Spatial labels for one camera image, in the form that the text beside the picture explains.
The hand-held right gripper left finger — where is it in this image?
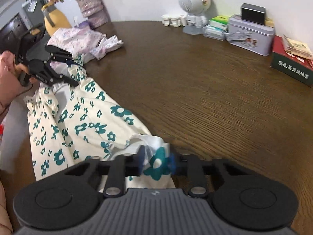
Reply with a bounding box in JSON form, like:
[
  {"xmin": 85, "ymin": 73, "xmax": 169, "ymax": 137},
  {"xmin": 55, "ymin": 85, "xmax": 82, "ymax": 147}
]
[{"xmin": 64, "ymin": 145, "xmax": 147, "ymax": 199}]

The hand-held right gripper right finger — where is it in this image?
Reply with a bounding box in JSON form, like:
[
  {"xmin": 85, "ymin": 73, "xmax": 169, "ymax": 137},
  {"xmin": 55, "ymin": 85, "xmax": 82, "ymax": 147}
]
[{"xmin": 168, "ymin": 149, "xmax": 250, "ymax": 199}]

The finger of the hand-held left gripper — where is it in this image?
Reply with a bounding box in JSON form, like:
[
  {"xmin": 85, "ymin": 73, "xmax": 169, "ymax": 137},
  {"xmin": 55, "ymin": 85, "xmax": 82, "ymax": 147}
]
[
  {"xmin": 49, "ymin": 65, "xmax": 80, "ymax": 87},
  {"xmin": 45, "ymin": 45, "xmax": 74, "ymax": 66}
]

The cream green flower print garment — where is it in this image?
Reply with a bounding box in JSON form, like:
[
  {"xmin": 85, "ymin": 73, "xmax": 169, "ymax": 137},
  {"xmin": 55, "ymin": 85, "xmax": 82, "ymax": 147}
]
[{"xmin": 24, "ymin": 54, "xmax": 176, "ymax": 189}]

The person's left hand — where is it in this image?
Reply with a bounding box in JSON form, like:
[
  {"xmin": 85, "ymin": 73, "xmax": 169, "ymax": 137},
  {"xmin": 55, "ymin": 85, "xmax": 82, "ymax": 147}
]
[{"xmin": 0, "ymin": 51, "xmax": 37, "ymax": 113}]

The pink floral garment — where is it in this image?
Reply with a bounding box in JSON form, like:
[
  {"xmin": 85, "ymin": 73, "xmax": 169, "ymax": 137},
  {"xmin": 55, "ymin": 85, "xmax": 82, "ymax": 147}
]
[{"xmin": 48, "ymin": 27, "xmax": 124, "ymax": 69}]

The yellow thermos jug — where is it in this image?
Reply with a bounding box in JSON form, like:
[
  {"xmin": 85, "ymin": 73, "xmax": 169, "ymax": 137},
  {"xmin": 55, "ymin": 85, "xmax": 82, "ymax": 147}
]
[{"xmin": 41, "ymin": 4, "xmax": 72, "ymax": 36}]

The dark cabinet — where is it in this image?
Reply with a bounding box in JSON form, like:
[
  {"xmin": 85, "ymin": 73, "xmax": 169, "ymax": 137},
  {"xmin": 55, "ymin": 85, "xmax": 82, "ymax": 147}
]
[{"xmin": 0, "ymin": 12, "xmax": 46, "ymax": 54}]

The white plastic clip holder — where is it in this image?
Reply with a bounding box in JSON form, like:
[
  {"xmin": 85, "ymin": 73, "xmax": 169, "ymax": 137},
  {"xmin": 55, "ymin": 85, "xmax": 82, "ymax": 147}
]
[{"xmin": 161, "ymin": 13, "xmax": 187, "ymax": 27}]

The person's pink clothing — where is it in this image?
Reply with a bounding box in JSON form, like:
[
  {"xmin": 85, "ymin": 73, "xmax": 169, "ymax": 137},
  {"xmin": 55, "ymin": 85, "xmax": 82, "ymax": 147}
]
[{"xmin": 0, "ymin": 176, "xmax": 14, "ymax": 235}]

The grey tin box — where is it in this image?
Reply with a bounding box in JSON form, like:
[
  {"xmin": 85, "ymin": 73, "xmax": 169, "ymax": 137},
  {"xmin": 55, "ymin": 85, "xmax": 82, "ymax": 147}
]
[{"xmin": 225, "ymin": 15, "xmax": 275, "ymax": 56}]

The green white small box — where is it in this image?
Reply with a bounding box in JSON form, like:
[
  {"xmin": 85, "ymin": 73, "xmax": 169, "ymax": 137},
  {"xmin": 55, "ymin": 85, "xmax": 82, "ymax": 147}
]
[{"xmin": 209, "ymin": 15, "xmax": 231, "ymax": 28}]

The red green box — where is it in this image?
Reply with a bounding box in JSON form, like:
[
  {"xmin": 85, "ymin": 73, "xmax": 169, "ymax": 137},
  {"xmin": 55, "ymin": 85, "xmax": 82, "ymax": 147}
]
[{"xmin": 270, "ymin": 35, "xmax": 313, "ymax": 87}]

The black small box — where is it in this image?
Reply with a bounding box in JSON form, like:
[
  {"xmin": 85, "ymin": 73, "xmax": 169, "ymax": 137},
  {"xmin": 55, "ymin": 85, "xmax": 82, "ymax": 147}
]
[{"xmin": 241, "ymin": 3, "xmax": 266, "ymax": 25}]

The stack of paper cards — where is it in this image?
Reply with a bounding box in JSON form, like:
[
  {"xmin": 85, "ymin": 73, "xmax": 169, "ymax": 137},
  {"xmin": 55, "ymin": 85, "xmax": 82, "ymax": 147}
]
[{"xmin": 282, "ymin": 34, "xmax": 313, "ymax": 60}]

